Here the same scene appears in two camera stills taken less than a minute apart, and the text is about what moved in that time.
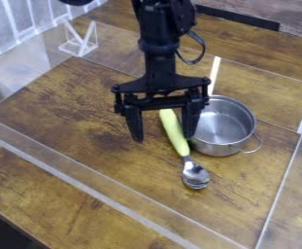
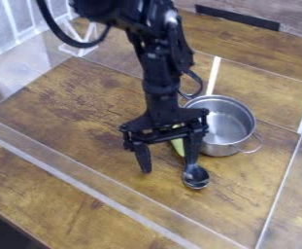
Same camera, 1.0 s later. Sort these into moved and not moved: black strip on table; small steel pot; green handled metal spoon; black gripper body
Moved: black gripper body
Not moved: black strip on table; small steel pot; green handled metal spoon
